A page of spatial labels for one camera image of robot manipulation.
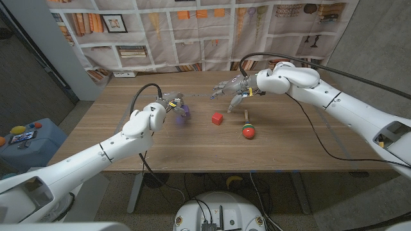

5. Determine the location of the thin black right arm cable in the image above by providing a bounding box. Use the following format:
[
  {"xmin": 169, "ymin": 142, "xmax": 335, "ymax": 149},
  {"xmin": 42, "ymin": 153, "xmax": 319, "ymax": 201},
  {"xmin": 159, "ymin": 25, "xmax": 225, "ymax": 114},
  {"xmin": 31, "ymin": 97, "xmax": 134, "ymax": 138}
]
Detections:
[{"xmin": 285, "ymin": 92, "xmax": 411, "ymax": 170}]

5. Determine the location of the red green wooden maraca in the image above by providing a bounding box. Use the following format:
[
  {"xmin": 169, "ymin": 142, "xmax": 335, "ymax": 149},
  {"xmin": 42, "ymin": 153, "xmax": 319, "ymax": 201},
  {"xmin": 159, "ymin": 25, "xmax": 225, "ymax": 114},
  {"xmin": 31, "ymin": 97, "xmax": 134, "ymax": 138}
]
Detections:
[{"xmin": 241, "ymin": 109, "xmax": 257, "ymax": 139}]

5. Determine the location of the black round floor fan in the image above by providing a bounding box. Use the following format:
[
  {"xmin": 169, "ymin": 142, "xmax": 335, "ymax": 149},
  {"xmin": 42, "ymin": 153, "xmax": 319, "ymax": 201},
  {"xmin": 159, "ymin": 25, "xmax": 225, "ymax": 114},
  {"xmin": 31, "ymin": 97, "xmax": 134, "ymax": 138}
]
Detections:
[{"xmin": 143, "ymin": 172, "xmax": 170, "ymax": 189}]

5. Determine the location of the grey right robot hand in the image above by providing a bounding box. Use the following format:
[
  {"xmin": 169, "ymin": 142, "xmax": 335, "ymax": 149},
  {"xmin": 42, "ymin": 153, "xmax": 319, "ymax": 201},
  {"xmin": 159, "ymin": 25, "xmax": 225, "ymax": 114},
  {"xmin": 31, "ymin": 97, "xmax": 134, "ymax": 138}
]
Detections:
[{"xmin": 210, "ymin": 75, "xmax": 259, "ymax": 114}]

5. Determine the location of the black smartphone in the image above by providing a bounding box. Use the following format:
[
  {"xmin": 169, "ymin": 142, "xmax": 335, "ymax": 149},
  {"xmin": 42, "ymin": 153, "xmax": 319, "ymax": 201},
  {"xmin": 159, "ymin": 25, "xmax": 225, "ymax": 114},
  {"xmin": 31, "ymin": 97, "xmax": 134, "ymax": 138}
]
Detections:
[{"xmin": 8, "ymin": 130, "xmax": 39, "ymax": 145}]

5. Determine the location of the printed bookshelf backdrop cloth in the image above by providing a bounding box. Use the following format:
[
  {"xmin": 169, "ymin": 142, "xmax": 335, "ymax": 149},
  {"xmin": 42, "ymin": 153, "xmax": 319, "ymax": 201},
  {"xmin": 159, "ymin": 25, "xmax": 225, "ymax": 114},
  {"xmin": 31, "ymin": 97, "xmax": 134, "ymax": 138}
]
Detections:
[{"xmin": 46, "ymin": 0, "xmax": 360, "ymax": 81}]

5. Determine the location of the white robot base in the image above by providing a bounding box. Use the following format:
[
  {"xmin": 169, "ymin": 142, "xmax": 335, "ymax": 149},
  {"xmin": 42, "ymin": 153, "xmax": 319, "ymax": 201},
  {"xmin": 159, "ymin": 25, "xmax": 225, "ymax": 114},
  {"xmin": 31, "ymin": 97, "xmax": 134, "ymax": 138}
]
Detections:
[{"xmin": 173, "ymin": 191, "xmax": 267, "ymax": 231}]

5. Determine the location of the grey table leg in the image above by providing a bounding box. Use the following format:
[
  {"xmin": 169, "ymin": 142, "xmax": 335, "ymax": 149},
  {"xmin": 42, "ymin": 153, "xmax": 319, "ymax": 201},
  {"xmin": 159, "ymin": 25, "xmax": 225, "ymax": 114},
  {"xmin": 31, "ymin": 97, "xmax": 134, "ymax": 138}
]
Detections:
[
  {"xmin": 290, "ymin": 171, "xmax": 311, "ymax": 215},
  {"xmin": 127, "ymin": 172, "xmax": 145, "ymax": 214}
]

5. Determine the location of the yellow banana toy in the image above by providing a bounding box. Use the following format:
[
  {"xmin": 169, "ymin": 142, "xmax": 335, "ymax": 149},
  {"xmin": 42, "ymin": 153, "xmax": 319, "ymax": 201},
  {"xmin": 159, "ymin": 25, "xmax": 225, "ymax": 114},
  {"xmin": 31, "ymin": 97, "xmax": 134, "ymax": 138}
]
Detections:
[{"xmin": 225, "ymin": 175, "xmax": 244, "ymax": 189}]

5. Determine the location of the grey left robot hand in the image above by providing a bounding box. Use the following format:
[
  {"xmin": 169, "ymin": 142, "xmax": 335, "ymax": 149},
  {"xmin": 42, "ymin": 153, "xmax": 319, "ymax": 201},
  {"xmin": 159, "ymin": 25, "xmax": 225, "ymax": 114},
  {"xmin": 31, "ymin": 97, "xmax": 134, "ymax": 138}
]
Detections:
[{"xmin": 157, "ymin": 92, "xmax": 190, "ymax": 118}]

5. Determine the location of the blue-grey ottoman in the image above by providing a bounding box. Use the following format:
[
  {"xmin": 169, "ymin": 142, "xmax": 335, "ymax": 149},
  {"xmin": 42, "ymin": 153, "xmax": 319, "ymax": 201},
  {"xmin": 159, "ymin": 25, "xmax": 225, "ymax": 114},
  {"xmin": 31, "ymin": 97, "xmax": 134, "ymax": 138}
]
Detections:
[{"xmin": 0, "ymin": 117, "xmax": 68, "ymax": 174}]

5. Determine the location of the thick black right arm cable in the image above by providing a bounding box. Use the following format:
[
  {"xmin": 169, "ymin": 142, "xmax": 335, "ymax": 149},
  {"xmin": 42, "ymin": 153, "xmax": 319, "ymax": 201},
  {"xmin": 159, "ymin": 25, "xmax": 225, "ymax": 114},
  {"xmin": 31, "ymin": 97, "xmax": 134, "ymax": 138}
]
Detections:
[{"xmin": 239, "ymin": 52, "xmax": 411, "ymax": 100}]

